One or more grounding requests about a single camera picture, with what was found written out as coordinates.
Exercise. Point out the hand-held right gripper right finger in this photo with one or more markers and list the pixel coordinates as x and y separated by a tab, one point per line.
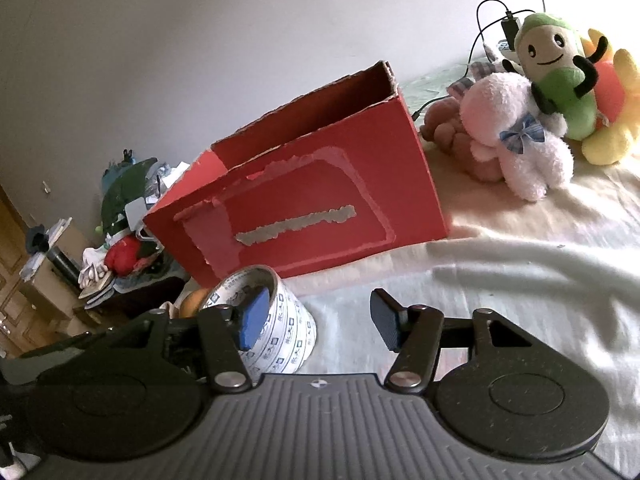
385	320

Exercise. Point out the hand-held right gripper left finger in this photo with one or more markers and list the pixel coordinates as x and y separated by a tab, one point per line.
252	317

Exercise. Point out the white printed tape roll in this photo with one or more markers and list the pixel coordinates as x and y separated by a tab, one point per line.
290	320

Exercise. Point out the red cardboard box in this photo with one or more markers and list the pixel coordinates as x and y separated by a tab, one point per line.
310	185

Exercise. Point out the orange fruit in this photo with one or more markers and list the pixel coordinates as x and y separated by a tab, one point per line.
192	302

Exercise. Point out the red plush toy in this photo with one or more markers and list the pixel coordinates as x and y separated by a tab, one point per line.
127	255

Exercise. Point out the cream fleece blanket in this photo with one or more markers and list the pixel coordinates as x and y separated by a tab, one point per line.
525	270

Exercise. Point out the white cloth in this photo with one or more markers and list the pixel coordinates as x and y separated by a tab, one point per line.
92	265

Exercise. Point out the dark green plush toy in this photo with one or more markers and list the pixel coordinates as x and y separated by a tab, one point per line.
127	190

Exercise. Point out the black flask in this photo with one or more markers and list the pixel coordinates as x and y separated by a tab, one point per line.
62	265

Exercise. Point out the brown plush toy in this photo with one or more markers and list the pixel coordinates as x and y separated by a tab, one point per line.
450	130

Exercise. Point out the wooden cabinet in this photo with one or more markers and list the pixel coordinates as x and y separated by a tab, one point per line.
30	300

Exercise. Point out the pale green bed mat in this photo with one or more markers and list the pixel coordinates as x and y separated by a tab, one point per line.
430	85

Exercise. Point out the pink plush bunny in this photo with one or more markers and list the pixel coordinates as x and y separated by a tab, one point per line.
500	110

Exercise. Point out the plaid cloth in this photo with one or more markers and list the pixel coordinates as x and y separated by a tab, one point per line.
480	71

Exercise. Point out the green plush doll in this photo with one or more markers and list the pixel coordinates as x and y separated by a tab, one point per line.
565	90

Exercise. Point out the white power strip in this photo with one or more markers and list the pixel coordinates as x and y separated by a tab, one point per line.
502	50

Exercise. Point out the black charger plug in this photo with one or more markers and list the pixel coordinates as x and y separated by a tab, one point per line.
511	27

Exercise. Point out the yellow sunflower plush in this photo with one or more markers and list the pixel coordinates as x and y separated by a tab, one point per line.
612	95

